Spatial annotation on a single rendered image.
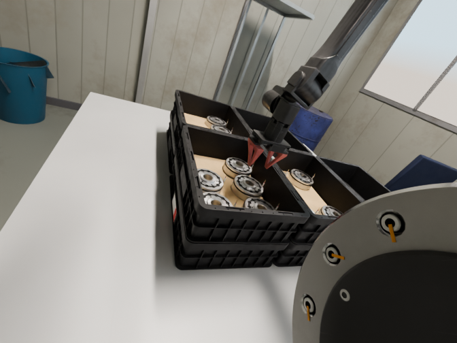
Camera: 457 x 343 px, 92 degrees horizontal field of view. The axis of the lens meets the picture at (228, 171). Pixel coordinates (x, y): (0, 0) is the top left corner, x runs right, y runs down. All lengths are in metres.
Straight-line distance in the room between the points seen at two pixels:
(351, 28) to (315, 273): 0.56
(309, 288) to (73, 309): 0.48
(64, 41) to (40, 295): 2.45
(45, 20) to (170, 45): 1.05
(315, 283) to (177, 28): 2.61
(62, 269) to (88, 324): 0.13
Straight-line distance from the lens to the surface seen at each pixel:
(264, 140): 0.58
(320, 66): 0.60
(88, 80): 2.84
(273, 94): 0.65
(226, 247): 0.57
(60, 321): 0.57
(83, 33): 2.75
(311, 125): 2.76
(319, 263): 0.18
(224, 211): 0.47
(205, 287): 0.62
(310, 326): 0.19
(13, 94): 2.47
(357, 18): 0.66
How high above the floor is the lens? 1.22
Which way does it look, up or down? 30 degrees down
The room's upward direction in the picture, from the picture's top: 24 degrees clockwise
